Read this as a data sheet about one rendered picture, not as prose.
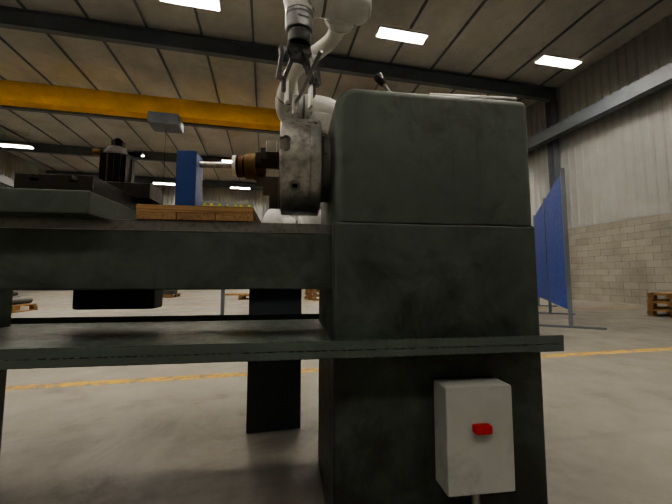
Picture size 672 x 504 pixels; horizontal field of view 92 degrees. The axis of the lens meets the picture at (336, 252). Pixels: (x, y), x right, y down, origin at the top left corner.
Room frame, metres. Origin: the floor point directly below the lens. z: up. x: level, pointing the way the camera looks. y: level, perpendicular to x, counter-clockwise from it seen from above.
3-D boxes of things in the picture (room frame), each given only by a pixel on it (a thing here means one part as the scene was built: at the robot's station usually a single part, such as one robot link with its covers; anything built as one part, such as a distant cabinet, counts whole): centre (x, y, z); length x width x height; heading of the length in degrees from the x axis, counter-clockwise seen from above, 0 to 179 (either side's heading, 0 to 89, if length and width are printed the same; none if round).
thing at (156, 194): (1.08, 0.71, 1.00); 0.20 x 0.10 x 0.05; 98
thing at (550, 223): (6.57, -4.28, 1.18); 4.12 x 0.80 x 2.35; 154
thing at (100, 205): (1.02, 0.78, 0.89); 0.53 x 0.30 x 0.06; 8
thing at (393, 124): (1.15, -0.26, 1.06); 0.59 x 0.48 x 0.39; 98
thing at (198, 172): (1.03, 0.47, 1.00); 0.08 x 0.06 x 0.23; 8
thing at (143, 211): (1.04, 0.40, 0.88); 0.36 x 0.30 x 0.04; 8
